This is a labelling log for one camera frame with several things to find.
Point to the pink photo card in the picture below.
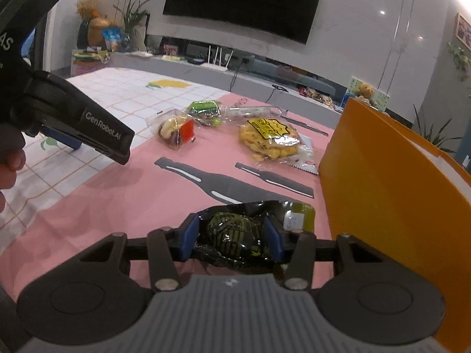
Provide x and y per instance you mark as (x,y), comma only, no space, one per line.
(170,49)

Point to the long-leaf potted plant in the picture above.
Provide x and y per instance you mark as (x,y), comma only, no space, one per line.
(130,18)
(432,136)

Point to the brown teddy bear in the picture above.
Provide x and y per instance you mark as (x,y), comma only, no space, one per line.
(366,90)

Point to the pink white printed tablecloth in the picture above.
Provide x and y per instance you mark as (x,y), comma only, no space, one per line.
(128,198)

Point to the white router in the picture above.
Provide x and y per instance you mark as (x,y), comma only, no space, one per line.
(215,67)

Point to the blue snack bag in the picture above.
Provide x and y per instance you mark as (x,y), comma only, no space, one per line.
(112,36)

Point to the pink box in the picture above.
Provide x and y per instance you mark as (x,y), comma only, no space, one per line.
(84,67)

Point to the clear packet of white balls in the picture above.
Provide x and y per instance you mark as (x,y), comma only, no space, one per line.
(254,112)

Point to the wall picture frame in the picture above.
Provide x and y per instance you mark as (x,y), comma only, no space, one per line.
(464,31)

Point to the hanging vine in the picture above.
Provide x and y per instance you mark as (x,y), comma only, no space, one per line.
(460,57)

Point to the person's left hand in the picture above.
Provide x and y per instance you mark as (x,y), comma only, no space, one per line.
(11,158)

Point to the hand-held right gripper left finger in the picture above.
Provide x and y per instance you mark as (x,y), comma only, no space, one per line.
(189,235)

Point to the grey television bench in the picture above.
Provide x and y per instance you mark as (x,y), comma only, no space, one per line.
(220,81)

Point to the pile of wrapped sweets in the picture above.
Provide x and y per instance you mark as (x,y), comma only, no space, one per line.
(316,95)

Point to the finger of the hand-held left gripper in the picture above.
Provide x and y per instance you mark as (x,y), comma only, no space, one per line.
(66,140)

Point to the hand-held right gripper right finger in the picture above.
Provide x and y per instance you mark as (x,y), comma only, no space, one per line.
(274,239)

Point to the orange cardboard box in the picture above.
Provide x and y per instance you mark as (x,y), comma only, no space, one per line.
(386,206)

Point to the yellow biscuit packet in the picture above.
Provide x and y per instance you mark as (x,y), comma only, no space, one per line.
(266,139)

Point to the clear nut snack packet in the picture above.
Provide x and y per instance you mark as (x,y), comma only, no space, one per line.
(173,128)

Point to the black television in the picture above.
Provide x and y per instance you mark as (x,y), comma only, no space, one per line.
(243,0)

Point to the black green snack packet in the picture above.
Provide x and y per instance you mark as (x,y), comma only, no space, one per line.
(231,235)

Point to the yellow black packet pile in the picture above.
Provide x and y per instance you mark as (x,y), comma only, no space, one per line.
(90,56)

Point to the black set-top box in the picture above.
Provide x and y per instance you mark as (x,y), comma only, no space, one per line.
(195,60)

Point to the small green snack packet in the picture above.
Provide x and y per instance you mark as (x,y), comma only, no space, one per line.
(204,109)

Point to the green picture card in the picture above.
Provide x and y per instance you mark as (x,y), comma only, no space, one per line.
(381,99)

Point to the dried yellow flowers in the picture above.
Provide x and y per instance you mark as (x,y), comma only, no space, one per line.
(86,5)

